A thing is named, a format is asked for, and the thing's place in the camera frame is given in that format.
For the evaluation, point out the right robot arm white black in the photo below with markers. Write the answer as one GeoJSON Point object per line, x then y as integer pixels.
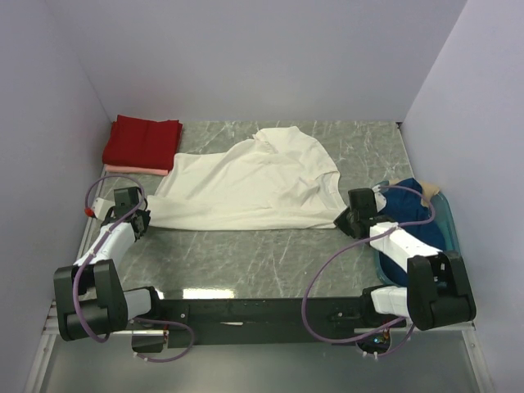
{"type": "Point", "coordinates": [438, 292]}

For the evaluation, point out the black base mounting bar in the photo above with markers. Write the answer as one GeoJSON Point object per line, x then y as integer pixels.
{"type": "Point", "coordinates": [255, 321]}

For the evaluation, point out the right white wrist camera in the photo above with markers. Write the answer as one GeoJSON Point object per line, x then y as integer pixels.
{"type": "Point", "coordinates": [379, 197]}

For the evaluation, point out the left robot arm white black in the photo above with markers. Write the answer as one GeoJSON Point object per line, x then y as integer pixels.
{"type": "Point", "coordinates": [90, 300]}

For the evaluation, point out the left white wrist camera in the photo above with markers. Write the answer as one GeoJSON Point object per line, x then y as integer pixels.
{"type": "Point", "coordinates": [99, 208]}

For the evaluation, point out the white t shirt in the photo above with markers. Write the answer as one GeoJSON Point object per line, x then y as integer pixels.
{"type": "Point", "coordinates": [280, 178]}

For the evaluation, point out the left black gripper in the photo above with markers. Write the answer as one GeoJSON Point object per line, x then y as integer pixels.
{"type": "Point", "coordinates": [140, 222]}

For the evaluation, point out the beige t shirt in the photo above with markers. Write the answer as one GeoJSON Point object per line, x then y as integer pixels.
{"type": "Point", "coordinates": [429, 190]}

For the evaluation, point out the folded pink t shirt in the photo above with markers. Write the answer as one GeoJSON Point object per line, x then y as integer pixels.
{"type": "Point", "coordinates": [135, 170]}

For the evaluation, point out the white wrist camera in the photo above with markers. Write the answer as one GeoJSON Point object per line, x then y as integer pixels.
{"type": "Point", "coordinates": [99, 208]}
{"type": "Point", "coordinates": [379, 197]}

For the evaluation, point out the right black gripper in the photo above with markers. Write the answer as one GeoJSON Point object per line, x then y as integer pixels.
{"type": "Point", "coordinates": [348, 221]}

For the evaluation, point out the teal plastic basket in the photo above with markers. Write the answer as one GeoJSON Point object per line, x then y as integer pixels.
{"type": "Point", "coordinates": [438, 205]}

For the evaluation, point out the blue t shirt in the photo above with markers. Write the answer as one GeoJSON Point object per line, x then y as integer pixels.
{"type": "Point", "coordinates": [403, 206]}

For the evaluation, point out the aluminium frame rail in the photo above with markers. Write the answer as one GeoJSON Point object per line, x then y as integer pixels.
{"type": "Point", "coordinates": [136, 329]}

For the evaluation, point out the folded red t shirt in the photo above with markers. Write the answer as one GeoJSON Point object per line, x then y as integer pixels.
{"type": "Point", "coordinates": [140, 143]}

